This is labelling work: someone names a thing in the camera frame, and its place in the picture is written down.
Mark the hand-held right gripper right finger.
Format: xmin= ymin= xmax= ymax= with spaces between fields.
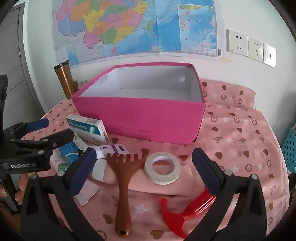
xmin=185 ymin=147 xmax=274 ymax=241

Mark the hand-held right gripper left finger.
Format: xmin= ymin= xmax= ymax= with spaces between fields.
xmin=21 ymin=147 xmax=104 ymax=241

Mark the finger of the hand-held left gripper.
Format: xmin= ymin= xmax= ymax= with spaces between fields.
xmin=3 ymin=118 xmax=49 ymax=142
xmin=9 ymin=128 xmax=75 ymax=160

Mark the white and blue medicine box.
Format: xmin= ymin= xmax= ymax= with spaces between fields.
xmin=66 ymin=114 xmax=110 ymax=143

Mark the brown wooden rake comb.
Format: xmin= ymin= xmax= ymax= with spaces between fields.
xmin=106 ymin=153 xmax=147 ymax=238

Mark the white tape roll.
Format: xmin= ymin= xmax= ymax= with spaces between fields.
xmin=144 ymin=152 xmax=182 ymax=185

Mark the red plastic tool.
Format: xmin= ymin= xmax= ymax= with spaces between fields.
xmin=160 ymin=186 xmax=216 ymax=239

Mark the pink cardboard box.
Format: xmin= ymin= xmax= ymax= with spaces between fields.
xmin=71 ymin=62 xmax=206 ymax=145

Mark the person's left hand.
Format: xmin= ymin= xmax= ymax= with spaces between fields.
xmin=0 ymin=173 xmax=31 ymax=211

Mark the pink card packet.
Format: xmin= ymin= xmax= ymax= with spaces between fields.
xmin=73 ymin=178 xmax=100 ymax=206

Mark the white tube with purple label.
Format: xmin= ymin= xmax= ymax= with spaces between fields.
xmin=89 ymin=144 xmax=130 ymax=159

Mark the pink printed cloth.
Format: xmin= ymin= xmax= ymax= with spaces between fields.
xmin=21 ymin=79 xmax=290 ymax=241

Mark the copper travel tumbler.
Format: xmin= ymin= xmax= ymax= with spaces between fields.
xmin=54 ymin=60 xmax=78 ymax=100

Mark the grey door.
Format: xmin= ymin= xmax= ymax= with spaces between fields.
xmin=0 ymin=6 xmax=47 ymax=126

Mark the blue plastic basket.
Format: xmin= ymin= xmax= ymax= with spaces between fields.
xmin=281 ymin=127 xmax=296 ymax=173

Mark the colourful wall map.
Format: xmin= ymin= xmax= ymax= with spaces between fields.
xmin=52 ymin=0 xmax=219 ymax=67

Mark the white wall data socket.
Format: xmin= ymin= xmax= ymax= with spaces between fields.
xmin=263 ymin=44 xmax=277 ymax=68

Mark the white wall power outlet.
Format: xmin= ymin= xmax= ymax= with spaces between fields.
xmin=226 ymin=29 xmax=249 ymax=56
xmin=248 ymin=35 xmax=264 ymax=63

